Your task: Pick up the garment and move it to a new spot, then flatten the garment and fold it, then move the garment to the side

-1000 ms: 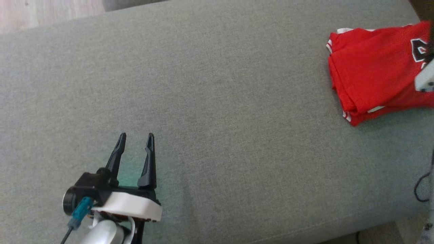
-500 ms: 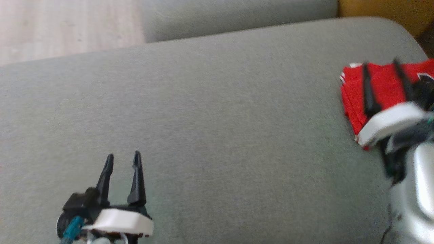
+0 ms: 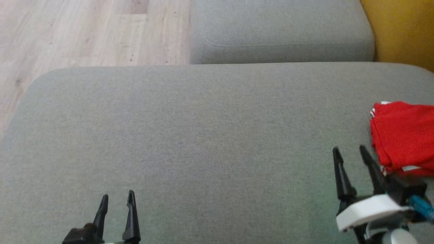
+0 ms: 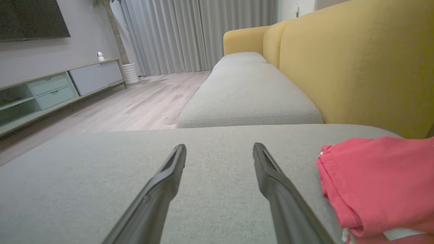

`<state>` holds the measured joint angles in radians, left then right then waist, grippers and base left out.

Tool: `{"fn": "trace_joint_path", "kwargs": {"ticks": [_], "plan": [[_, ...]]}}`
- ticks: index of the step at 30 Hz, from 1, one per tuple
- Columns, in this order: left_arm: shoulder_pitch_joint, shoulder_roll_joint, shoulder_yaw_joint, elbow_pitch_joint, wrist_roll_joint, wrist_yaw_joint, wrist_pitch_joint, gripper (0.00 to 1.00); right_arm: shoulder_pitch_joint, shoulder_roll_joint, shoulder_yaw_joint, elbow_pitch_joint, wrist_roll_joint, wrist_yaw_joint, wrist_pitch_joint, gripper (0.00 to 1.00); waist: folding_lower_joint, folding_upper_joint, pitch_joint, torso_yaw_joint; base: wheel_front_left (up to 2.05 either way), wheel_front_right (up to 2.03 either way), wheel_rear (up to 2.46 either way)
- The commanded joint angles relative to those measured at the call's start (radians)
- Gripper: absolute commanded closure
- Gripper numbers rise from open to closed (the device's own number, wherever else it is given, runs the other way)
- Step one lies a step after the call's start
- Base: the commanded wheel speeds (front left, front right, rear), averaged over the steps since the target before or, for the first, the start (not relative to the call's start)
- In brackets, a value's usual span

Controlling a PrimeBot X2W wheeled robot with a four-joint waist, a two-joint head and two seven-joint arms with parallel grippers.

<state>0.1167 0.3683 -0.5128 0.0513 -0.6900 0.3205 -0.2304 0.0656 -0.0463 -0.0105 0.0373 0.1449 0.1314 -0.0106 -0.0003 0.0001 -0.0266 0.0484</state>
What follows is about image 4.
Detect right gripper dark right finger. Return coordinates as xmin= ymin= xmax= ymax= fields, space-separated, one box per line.
xmin=252 ymin=142 xmax=336 ymax=244

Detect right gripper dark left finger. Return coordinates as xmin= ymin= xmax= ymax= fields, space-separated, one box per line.
xmin=102 ymin=144 xmax=187 ymax=244

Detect red number 23 jersey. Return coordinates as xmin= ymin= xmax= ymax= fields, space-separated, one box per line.
xmin=315 ymin=137 xmax=434 ymax=238

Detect red shorts with white stripe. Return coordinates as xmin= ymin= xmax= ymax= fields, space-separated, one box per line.
xmin=342 ymin=228 xmax=434 ymax=244

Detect large grey sofa seat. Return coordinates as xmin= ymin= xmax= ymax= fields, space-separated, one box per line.
xmin=0 ymin=124 xmax=407 ymax=244

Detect white ribbed plant pot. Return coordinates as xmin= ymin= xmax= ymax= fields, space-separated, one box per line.
xmin=122 ymin=63 xmax=140 ymax=85

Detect long low TV cabinet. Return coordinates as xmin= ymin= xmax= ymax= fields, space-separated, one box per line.
xmin=0 ymin=58 xmax=128 ymax=137

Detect small grey sofa seat cushion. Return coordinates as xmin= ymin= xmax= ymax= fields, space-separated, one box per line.
xmin=212 ymin=52 xmax=268 ymax=72

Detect yellow sofa backrest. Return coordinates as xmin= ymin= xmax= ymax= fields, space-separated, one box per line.
xmin=263 ymin=0 xmax=434 ymax=139

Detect indoor plant trunk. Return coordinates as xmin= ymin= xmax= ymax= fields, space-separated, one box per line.
xmin=92 ymin=0 xmax=130 ymax=65

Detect grey pleated curtains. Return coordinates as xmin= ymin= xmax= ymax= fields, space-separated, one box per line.
xmin=119 ymin=0 xmax=279 ymax=77

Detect yellow sofa armrest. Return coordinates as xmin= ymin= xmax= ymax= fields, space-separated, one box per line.
xmin=223 ymin=25 xmax=272 ymax=57

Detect black wall television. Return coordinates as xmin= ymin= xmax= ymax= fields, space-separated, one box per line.
xmin=0 ymin=0 xmax=71 ymax=42

